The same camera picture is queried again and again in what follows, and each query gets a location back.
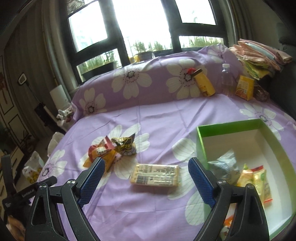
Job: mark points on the pale yellow snack packet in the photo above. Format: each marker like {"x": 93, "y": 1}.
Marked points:
{"x": 245, "y": 178}

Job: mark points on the small framed gadget on pole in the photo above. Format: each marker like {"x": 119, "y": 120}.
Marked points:
{"x": 22, "y": 79}

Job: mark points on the dark brown snack packet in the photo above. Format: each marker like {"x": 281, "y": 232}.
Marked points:
{"x": 123, "y": 146}

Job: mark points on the white yellow plastic bag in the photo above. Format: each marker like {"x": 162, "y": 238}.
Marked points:
{"x": 32, "y": 169}

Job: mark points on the black framed window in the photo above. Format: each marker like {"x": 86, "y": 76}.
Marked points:
{"x": 143, "y": 23}

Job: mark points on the green cardboard box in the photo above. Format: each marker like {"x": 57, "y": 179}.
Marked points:
{"x": 231, "y": 128}

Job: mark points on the clear plastic bottle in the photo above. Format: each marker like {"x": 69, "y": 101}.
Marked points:
{"x": 227, "y": 80}

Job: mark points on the white patterned cloth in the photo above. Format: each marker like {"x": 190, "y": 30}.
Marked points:
{"x": 63, "y": 114}

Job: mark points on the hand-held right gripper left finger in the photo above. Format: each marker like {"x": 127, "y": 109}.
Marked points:
{"x": 92, "y": 178}

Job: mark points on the stack of folded cloths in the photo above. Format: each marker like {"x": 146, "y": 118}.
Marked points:
{"x": 256, "y": 58}

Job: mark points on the potted green plant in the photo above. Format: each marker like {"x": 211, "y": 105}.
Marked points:
{"x": 144, "y": 54}
{"x": 98, "y": 68}

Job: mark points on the yellow bottle with red cap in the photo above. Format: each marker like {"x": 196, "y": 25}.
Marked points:
{"x": 204, "y": 84}

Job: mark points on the red brown snack packet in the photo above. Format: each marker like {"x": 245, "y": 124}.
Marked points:
{"x": 108, "y": 143}

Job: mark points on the white red-edged snack packet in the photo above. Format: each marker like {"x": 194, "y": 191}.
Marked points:
{"x": 262, "y": 183}

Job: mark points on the orange panda snack packet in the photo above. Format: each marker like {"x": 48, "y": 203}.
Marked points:
{"x": 229, "y": 222}

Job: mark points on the purple floral bed sheet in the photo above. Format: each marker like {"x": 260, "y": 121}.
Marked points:
{"x": 161, "y": 120}

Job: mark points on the silver white snack packet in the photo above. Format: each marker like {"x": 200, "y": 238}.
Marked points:
{"x": 224, "y": 165}

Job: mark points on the dark upholstered furniture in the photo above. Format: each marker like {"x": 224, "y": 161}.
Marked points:
{"x": 286, "y": 88}

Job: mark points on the purple floral pillow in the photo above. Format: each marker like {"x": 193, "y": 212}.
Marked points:
{"x": 157, "y": 76}

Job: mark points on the orange yellow snack packet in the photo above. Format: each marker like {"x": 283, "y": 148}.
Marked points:
{"x": 94, "y": 151}

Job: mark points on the dark wrapped packet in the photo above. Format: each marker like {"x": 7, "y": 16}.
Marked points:
{"x": 261, "y": 93}

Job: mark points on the orange juice carton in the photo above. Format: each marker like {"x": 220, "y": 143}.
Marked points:
{"x": 245, "y": 88}

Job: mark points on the long clear wafer packet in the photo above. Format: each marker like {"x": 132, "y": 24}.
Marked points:
{"x": 155, "y": 176}

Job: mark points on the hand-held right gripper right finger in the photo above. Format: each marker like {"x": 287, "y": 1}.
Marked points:
{"x": 201, "y": 180}

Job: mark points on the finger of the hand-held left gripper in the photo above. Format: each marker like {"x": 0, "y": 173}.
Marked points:
{"x": 49, "y": 180}

